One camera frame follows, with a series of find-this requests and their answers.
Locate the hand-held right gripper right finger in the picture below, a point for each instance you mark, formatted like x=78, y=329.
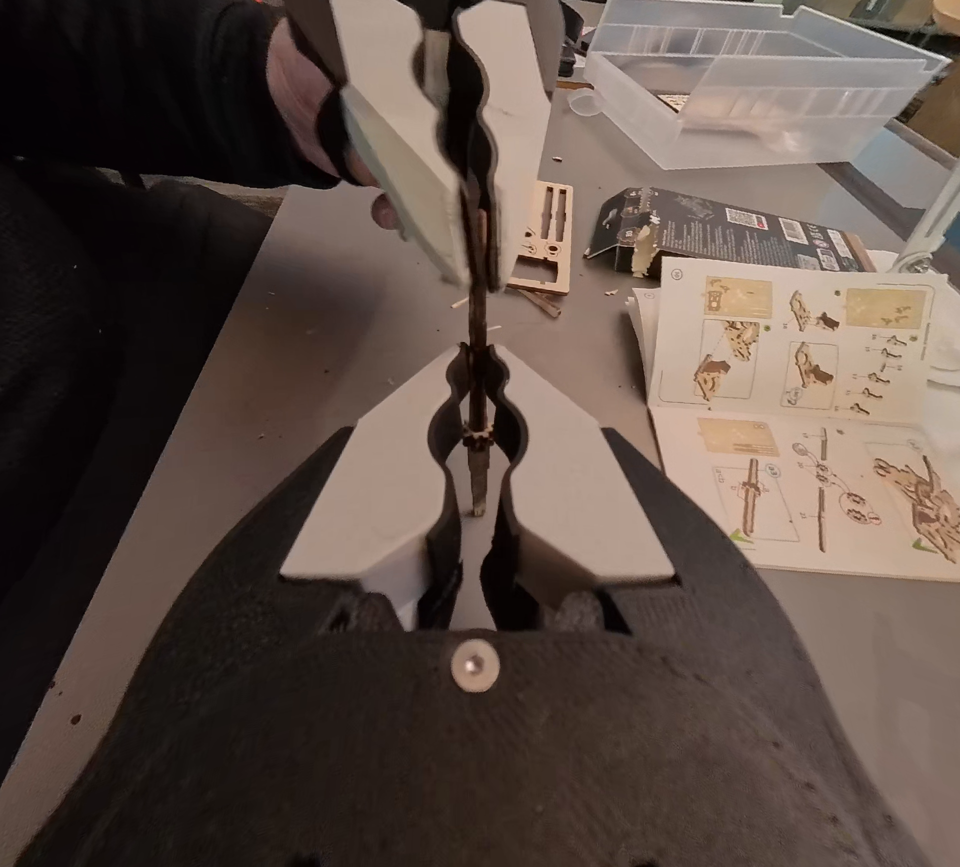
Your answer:
x=585, y=507

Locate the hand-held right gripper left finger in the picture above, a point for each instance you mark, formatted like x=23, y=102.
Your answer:
x=360, y=507

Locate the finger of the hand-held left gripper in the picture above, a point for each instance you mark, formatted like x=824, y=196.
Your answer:
x=375, y=57
x=514, y=79

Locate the wooden model rod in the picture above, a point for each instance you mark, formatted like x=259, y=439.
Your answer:
x=478, y=319

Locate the person's left forearm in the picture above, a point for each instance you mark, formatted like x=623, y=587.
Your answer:
x=135, y=57

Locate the black cardboard model box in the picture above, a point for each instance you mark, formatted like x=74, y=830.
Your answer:
x=712, y=222

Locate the person's left hand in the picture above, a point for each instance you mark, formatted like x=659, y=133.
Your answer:
x=296, y=94

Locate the wooden part sheet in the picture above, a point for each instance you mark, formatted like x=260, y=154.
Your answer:
x=556, y=271
x=686, y=103

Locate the small wooden strip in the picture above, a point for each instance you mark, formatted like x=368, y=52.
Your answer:
x=541, y=303

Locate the clear plastic bin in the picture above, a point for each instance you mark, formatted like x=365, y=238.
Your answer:
x=750, y=102

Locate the white instruction booklet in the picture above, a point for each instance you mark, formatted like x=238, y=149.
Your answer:
x=787, y=372

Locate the white metal stand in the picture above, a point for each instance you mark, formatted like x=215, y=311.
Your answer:
x=937, y=222

